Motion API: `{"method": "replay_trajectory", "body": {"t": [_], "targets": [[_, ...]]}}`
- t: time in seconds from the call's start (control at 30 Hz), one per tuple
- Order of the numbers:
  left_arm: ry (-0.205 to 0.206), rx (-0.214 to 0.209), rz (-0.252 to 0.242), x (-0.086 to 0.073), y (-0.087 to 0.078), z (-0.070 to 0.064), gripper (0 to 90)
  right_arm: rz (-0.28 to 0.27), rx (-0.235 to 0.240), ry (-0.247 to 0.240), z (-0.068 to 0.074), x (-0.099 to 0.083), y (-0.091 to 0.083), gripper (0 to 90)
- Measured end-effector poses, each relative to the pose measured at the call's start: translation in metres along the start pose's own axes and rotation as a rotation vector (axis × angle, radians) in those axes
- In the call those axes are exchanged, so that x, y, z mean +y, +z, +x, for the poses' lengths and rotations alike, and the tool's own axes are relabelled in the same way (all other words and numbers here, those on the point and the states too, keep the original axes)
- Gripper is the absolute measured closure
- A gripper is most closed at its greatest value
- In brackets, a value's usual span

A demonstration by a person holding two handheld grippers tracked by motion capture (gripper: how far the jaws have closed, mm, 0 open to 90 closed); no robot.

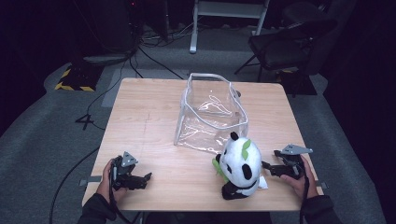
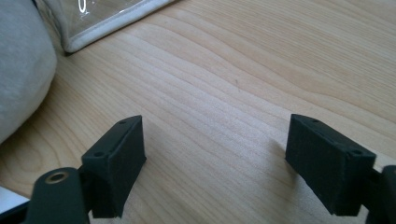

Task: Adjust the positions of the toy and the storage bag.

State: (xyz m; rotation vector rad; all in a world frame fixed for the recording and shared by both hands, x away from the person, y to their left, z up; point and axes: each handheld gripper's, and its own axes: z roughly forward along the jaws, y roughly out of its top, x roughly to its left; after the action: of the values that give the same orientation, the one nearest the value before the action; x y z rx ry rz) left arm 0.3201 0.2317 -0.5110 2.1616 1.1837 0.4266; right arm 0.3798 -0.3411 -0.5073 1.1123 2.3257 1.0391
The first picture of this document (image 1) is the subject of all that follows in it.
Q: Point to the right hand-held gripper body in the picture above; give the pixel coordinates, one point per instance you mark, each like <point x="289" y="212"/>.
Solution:
<point x="292" y="165"/>

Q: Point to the panda plush toy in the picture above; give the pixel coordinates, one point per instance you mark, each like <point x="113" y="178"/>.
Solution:
<point x="241" y="165"/>

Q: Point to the black folding chair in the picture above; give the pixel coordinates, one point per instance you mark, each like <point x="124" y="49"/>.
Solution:
<point x="280" y="46"/>

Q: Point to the grey tape strip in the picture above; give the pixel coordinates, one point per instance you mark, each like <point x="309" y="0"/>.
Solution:
<point x="322" y="185"/>
<point x="91" y="179"/>

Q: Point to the person's left hand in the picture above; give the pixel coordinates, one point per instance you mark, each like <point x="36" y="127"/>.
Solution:
<point x="104" y="186"/>

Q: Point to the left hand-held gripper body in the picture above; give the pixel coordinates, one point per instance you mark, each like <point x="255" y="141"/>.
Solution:
<point x="124" y="174"/>

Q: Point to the white metal stand frame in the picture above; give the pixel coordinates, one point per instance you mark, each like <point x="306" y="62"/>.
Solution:
<point x="194" y="31"/>

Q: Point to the person's right hand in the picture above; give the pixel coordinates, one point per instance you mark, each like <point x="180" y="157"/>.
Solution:
<point x="306" y="183"/>

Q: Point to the grey flat stand base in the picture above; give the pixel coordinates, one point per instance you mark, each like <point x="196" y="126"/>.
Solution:
<point x="104" y="59"/>

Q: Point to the yellow black striped floor base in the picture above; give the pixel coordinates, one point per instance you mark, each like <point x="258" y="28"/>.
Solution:
<point x="79" y="79"/>

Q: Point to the clear plastic bag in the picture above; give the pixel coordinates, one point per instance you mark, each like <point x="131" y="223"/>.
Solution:
<point x="211" y="112"/>

